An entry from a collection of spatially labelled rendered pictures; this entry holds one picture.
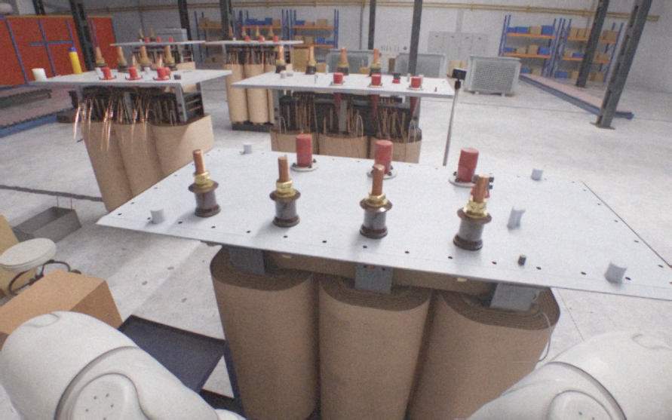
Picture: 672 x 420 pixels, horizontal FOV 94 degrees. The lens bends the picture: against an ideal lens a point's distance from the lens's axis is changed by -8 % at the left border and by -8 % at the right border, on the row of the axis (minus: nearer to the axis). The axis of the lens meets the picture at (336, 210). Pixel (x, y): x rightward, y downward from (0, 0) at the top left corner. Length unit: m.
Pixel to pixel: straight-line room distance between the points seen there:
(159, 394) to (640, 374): 0.55
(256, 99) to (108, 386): 6.65
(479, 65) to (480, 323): 12.29
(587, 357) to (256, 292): 1.01
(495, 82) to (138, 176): 11.78
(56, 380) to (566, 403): 0.56
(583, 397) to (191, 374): 1.14
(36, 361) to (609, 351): 0.71
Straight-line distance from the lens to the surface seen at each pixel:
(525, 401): 0.45
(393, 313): 1.18
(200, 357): 1.37
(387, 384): 1.49
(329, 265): 1.26
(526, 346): 1.32
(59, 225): 4.34
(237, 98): 7.12
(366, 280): 1.15
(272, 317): 1.33
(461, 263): 0.94
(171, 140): 3.28
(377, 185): 0.93
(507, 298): 1.20
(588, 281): 1.04
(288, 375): 1.60
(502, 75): 13.29
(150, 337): 1.50
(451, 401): 1.55
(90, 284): 1.80
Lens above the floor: 1.89
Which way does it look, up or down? 28 degrees down
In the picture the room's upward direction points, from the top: 1 degrees clockwise
